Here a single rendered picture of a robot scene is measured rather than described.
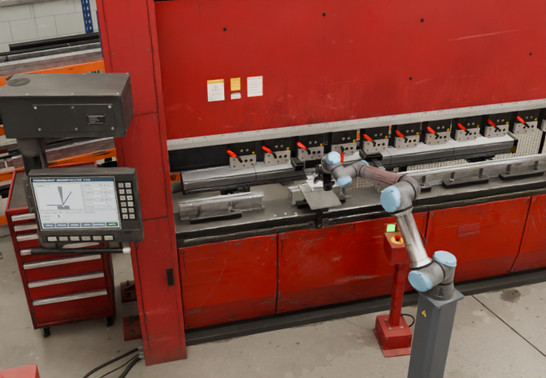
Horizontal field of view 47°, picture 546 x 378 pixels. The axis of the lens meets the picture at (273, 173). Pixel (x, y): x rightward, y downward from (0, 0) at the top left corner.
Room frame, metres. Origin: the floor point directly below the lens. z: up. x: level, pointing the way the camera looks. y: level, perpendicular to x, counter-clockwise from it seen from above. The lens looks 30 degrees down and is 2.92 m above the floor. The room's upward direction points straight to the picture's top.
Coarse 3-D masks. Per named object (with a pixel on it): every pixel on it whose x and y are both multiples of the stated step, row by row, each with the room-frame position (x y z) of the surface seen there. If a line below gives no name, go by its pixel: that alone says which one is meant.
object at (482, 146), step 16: (448, 144) 3.80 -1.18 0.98; (464, 144) 3.80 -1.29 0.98; (480, 144) 3.81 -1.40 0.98; (496, 144) 3.84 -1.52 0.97; (512, 144) 3.86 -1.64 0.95; (352, 160) 3.58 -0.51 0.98; (384, 160) 3.63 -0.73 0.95; (400, 160) 3.66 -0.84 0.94; (416, 160) 3.69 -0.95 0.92; (432, 160) 3.72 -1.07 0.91; (448, 160) 3.75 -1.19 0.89; (192, 176) 3.36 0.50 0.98; (208, 176) 3.36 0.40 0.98; (224, 176) 3.38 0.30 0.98; (240, 176) 3.40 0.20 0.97; (256, 176) 3.42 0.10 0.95; (272, 176) 3.45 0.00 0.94; (288, 176) 3.47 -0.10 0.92; (304, 176) 3.50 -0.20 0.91; (192, 192) 3.32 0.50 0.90
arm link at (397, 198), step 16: (384, 192) 2.62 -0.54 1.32; (400, 192) 2.60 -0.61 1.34; (384, 208) 2.61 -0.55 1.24; (400, 208) 2.56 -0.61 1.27; (400, 224) 2.55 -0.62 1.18; (416, 240) 2.51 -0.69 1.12; (416, 256) 2.47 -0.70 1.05; (416, 272) 2.42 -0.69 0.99; (432, 272) 2.43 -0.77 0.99; (416, 288) 2.42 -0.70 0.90
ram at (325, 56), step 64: (192, 0) 3.07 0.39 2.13; (256, 0) 3.15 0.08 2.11; (320, 0) 3.24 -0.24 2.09; (384, 0) 3.32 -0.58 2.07; (448, 0) 3.41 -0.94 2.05; (512, 0) 3.51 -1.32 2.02; (192, 64) 3.07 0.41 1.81; (256, 64) 3.15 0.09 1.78; (320, 64) 3.24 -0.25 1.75; (384, 64) 3.33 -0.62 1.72; (448, 64) 3.43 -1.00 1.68; (512, 64) 3.53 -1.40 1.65; (192, 128) 3.06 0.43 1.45; (256, 128) 3.15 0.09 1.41; (320, 128) 3.24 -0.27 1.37
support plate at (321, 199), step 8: (304, 192) 3.16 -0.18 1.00; (312, 192) 3.16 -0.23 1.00; (320, 192) 3.16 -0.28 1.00; (328, 192) 3.16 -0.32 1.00; (312, 200) 3.07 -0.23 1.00; (320, 200) 3.07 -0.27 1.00; (328, 200) 3.07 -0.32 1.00; (336, 200) 3.07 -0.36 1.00; (312, 208) 2.98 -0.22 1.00; (320, 208) 2.99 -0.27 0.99
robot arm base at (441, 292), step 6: (450, 282) 2.50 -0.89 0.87; (432, 288) 2.50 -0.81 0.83; (438, 288) 2.49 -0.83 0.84; (444, 288) 2.48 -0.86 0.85; (450, 288) 2.49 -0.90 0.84; (432, 294) 2.49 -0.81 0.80; (438, 294) 2.49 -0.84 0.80; (444, 294) 2.47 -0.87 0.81; (450, 294) 2.48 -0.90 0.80; (438, 300) 2.47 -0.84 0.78; (444, 300) 2.47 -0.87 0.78
